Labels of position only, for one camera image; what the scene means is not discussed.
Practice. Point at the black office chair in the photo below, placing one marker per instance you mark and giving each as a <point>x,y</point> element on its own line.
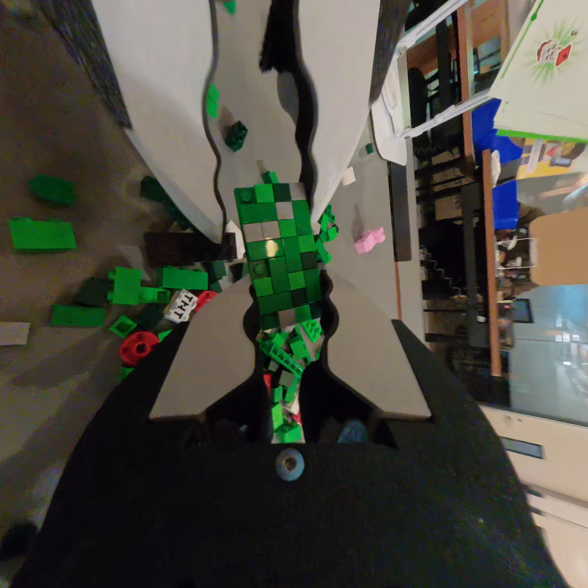
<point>418,101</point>

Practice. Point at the red round toy brick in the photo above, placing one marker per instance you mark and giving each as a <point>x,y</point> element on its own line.
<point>206,299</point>
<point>138,349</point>

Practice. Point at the white book stand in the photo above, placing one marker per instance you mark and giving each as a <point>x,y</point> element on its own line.
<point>390,138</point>

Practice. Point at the white cabinet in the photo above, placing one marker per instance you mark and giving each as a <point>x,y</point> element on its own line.
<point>542,482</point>

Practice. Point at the green checkered brick assembly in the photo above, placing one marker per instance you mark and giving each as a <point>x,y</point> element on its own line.
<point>280,257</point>

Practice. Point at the pink toy pig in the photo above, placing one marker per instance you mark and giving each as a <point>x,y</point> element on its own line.
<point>367,242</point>

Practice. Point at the yellow printed box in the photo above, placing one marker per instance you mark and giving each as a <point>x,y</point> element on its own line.
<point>537,165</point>

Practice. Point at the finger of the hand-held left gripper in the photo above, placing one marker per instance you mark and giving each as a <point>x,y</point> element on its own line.
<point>160,92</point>
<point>340,69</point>

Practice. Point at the long black toy plate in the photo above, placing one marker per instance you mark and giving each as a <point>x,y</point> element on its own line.
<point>183,250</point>

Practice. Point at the small grey toy tile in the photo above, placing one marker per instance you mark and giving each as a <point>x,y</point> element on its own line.
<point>13,333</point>

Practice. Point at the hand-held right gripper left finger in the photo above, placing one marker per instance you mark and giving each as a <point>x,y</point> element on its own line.
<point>206,363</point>

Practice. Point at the white printed toy brick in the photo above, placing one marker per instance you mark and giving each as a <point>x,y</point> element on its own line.
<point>180,306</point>

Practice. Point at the white instruction booklet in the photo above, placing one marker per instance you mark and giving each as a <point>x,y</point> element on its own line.
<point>542,101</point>

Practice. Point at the wooden table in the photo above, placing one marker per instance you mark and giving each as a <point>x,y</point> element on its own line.
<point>491,275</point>

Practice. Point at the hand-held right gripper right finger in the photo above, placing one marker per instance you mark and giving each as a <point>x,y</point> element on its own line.
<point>372,363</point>

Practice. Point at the glass partition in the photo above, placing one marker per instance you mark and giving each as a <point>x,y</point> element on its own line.
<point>551,358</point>

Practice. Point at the blue storage bin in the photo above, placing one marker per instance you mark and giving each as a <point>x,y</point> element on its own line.
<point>505,206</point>
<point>496,133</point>

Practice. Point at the pile of green toy bricks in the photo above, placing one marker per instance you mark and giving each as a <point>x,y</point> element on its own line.
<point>41,234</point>

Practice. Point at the dark green studded toy brick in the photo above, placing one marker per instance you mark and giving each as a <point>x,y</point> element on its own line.
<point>236,136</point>

